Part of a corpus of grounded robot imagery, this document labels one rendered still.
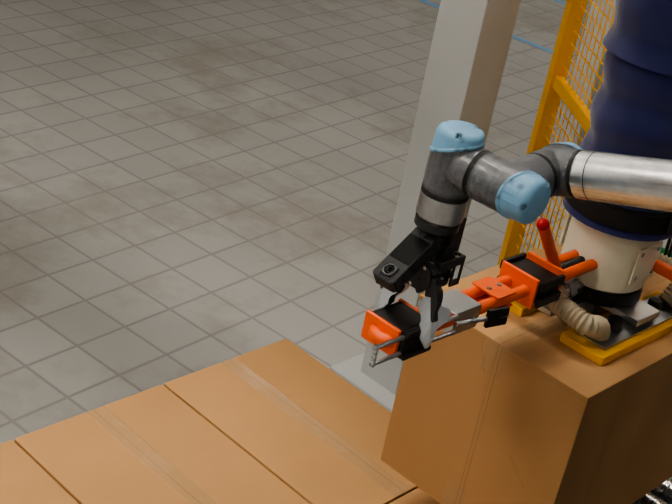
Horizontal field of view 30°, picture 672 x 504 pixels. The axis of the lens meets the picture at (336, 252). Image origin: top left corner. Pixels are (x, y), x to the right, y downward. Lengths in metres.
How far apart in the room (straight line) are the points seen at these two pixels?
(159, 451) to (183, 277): 1.81
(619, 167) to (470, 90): 1.75
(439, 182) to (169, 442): 1.13
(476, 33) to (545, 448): 1.53
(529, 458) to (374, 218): 2.92
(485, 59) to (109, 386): 1.49
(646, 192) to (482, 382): 0.66
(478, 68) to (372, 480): 1.32
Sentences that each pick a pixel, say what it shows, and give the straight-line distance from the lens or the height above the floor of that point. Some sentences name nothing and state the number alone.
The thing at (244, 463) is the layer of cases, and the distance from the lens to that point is 2.76.
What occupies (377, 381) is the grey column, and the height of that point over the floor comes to 0.02.
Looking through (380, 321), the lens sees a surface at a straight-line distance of 1.99.
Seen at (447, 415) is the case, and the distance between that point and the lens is 2.46.
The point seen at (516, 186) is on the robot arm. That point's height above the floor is 1.52.
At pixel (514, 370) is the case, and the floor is 1.04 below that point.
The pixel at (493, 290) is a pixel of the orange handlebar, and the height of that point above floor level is 1.22.
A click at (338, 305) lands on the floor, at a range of 4.49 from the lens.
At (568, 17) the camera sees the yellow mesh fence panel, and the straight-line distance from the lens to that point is 4.01.
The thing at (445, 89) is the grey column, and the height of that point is 1.04.
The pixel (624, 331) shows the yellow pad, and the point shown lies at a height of 1.10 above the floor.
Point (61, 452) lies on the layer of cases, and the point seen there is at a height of 0.54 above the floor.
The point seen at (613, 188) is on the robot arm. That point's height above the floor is 1.53.
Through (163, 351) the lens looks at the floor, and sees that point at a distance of 4.08.
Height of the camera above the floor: 2.22
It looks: 27 degrees down
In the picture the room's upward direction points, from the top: 11 degrees clockwise
